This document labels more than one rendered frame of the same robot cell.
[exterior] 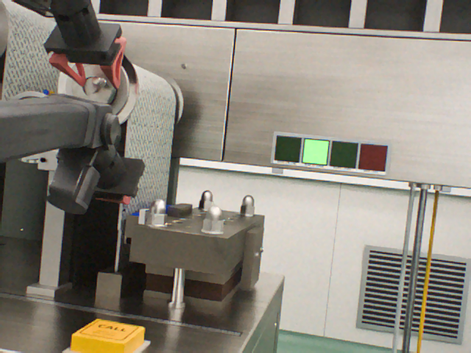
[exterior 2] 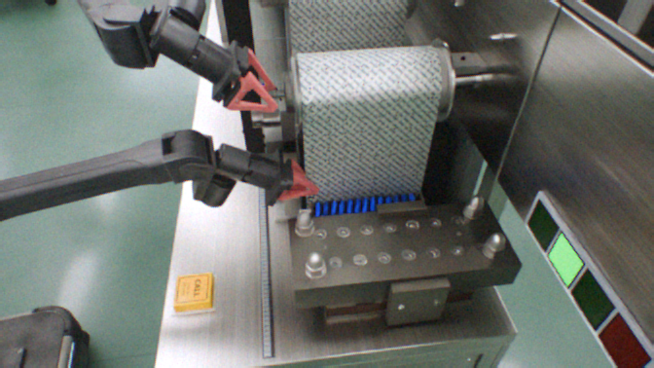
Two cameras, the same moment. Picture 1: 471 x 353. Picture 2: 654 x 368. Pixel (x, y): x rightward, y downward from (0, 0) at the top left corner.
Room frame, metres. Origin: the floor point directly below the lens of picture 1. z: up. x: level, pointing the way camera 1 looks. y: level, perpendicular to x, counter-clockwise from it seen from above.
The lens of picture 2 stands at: (0.78, -0.40, 1.65)
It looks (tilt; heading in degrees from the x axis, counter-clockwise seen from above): 43 degrees down; 71
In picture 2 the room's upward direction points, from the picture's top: straight up
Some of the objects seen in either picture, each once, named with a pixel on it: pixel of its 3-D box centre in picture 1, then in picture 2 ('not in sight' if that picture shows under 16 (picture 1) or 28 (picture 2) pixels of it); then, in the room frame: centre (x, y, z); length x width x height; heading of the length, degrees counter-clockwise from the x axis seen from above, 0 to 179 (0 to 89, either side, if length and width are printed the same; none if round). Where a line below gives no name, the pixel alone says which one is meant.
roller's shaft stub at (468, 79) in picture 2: not in sight; (457, 79); (1.24, 0.19, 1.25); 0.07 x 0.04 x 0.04; 168
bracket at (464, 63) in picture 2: not in sight; (465, 61); (1.25, 0.18, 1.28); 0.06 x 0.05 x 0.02; 168
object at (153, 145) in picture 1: (148, 175); (366, 169); (1.06, 0.16, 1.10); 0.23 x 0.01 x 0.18; 168
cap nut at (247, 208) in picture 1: (247, 204); (495, 242); (1.23, -0.04, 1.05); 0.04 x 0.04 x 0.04
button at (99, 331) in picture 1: (109, 339); (194, 291); (0.70, 0.13, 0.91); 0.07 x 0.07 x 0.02; 78
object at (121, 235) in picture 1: (142, 245); not in sight; (1.07, 0.16, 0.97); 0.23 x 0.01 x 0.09; 168
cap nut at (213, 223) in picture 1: (213, 218); (315, 262); (0.91, 0.02, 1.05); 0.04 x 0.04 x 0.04
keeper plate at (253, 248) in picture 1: (254, 257); (417, 303); (1.07, -0.06, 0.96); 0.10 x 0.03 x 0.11; 168
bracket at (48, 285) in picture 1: (57, 201); (281, 165); (0.92, 0.29, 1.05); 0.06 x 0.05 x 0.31; 168
